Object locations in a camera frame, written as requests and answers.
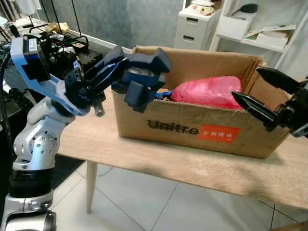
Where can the white shelf unit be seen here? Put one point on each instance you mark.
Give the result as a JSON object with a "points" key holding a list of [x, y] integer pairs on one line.
{"points": [[293, 55]]}

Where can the black floor mat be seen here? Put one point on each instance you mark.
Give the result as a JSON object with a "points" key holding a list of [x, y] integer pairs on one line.
{"points": [[67, 168]]}

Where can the printed cardboard rubbish box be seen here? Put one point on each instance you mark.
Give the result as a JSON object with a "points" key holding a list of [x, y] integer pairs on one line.
{"points": [[168, 127]]}

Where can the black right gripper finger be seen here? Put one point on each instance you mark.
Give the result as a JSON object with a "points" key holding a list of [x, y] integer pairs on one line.
{"points": [[279, 78], [255, 108]]}

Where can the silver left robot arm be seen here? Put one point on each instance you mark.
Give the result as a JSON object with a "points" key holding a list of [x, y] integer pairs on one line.
{"points": [[38, 144]]}

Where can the crumpled brown paper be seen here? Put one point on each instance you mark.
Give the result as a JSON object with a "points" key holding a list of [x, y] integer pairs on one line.
{"points": [[58, 28]]}

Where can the light wooden table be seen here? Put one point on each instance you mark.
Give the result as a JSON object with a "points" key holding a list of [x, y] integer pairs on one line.
{"points": [[192, 168]]}

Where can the small black object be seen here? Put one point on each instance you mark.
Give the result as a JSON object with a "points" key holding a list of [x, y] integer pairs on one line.
{"points": [[249, 8]]}

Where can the black equipment pile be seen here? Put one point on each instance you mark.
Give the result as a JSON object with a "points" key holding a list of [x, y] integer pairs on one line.
{"points": [[62, 48]]}

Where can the beige plush toy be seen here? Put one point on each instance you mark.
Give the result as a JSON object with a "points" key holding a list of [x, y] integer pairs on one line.
{"points": [[202, 7]]}

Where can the white drawer cabinet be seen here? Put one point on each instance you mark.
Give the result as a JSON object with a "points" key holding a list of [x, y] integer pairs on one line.
{"points": [[192, 31]]}

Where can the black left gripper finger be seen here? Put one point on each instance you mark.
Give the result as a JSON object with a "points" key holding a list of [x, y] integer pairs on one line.
{"points": [[108, 84], [108, 60]]}

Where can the red plastic bag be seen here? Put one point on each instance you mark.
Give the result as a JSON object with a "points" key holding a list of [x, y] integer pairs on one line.
{"points": [[207, 91]]}

